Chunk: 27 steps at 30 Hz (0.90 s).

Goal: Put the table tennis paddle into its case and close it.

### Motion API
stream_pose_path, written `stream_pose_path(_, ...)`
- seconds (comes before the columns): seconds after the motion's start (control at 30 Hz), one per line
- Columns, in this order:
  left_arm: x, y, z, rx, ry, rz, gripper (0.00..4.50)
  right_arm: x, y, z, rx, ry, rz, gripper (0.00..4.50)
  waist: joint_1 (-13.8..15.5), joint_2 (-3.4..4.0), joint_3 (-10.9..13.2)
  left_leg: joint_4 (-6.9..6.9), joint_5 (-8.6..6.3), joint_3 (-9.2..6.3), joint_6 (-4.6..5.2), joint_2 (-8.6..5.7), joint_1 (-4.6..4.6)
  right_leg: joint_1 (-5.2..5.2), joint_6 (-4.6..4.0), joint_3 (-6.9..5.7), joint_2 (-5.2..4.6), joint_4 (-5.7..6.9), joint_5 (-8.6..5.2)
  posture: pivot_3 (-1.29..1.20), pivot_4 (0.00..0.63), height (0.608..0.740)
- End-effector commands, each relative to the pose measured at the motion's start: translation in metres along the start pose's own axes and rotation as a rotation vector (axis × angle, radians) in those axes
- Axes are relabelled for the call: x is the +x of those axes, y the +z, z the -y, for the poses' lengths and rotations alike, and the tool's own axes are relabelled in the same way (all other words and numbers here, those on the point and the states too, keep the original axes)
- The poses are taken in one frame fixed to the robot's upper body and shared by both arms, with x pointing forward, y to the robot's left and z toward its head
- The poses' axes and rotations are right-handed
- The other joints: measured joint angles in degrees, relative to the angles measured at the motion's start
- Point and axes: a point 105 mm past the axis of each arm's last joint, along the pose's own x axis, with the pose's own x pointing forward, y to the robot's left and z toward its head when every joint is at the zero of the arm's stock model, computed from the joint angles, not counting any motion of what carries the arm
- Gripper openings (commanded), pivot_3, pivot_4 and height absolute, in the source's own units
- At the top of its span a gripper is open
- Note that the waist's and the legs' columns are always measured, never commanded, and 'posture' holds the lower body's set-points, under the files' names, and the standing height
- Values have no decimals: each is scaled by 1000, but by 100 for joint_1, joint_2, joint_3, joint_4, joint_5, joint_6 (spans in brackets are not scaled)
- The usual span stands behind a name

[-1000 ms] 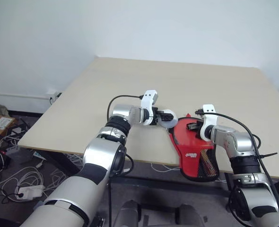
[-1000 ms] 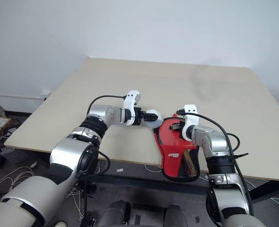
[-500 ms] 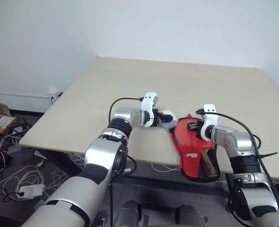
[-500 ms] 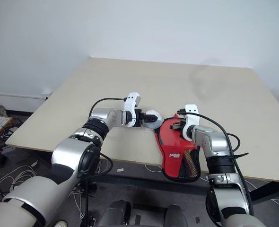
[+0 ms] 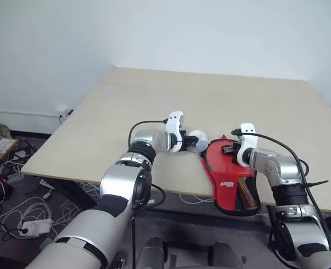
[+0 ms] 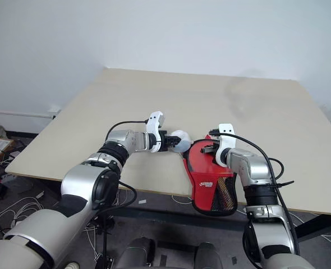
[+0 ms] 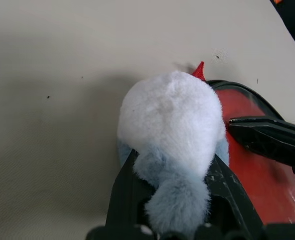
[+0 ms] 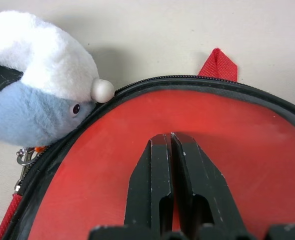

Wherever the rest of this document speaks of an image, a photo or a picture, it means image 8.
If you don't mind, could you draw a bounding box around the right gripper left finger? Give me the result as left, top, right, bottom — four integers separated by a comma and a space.
124, 133, 175, 232

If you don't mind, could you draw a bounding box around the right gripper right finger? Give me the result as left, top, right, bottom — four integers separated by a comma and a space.
171, 132, 236, 235

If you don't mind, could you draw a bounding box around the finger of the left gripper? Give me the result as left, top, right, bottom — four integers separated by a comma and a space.
0, 61, 25, 100

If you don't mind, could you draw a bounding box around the blue white plush toy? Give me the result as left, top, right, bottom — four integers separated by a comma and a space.
0, 9, 116, 167

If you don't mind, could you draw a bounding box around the red table tennis paddle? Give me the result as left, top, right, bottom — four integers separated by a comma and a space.
28, 89, 295, 240

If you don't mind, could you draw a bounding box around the black paddle cover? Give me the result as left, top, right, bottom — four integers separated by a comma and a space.
0, 47, 295, 240

